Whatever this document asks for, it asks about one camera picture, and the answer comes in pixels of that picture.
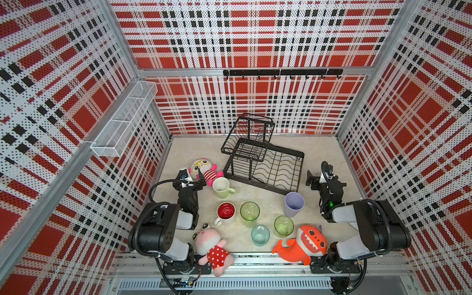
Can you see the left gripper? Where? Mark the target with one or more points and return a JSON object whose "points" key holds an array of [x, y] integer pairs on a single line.
{"points": [[202, 180]]}

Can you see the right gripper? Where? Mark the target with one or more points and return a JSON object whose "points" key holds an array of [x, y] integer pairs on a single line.
{"points": [[309, 180]]}

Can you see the lavender plastic cup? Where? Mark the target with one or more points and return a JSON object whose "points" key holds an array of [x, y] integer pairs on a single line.
{"points": [[293, 203]]}

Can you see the tall green glass cup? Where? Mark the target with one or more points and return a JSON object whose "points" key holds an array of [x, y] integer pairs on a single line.
{"points": [[250, 212]]}

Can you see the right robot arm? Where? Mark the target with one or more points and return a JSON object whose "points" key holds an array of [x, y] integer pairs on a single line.
{"points": [[379, 229]]}

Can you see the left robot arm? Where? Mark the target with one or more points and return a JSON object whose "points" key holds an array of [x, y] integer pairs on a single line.
{"points": [[153, 234]]}

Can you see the yellow pink owl plush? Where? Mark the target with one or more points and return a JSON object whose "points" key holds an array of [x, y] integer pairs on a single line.
{"points": [[207, 168]]}

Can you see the white mug red interior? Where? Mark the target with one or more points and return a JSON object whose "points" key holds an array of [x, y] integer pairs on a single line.
{"points": [[226, 214]]}

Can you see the short green glass cup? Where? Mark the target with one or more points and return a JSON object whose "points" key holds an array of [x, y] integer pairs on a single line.
{"points": [[284, 226]]}

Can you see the red shark plush toy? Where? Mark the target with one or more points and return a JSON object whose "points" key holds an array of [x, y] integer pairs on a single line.
{"points": [[309, 242]]}

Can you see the pink bear plush toy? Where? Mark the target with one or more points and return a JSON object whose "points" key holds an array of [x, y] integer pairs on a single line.
{"points": [[209, 246]]}

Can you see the teal glass cup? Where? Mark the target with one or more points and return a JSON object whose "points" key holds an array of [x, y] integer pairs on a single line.
{"points": [[260, 235]]}

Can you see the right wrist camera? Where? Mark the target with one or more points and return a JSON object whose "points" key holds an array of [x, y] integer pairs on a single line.
{"points": [[327, 171]]}

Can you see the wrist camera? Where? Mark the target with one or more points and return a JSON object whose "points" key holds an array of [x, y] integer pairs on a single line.
{"points": [[327, 171], [182, 180]]}

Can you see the white mug green handle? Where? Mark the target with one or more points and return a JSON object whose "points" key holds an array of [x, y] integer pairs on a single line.
{"points": [[222, 189]]}

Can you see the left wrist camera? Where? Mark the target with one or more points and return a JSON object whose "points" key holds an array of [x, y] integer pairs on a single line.
{"points": [[182, 180]]}

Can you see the black wire dish rack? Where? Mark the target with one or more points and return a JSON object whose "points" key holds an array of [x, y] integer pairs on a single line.
{"points": [[255, 161]]}

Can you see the white wire wall basket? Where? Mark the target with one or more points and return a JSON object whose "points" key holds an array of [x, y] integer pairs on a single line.
{"points": [[132, 106]]}

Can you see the black wall hook rail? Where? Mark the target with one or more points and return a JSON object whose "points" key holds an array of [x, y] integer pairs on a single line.
{"points": [[284, 72]]}

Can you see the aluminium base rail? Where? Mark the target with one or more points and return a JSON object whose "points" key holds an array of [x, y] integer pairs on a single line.
{"points": [[263, 273]]}

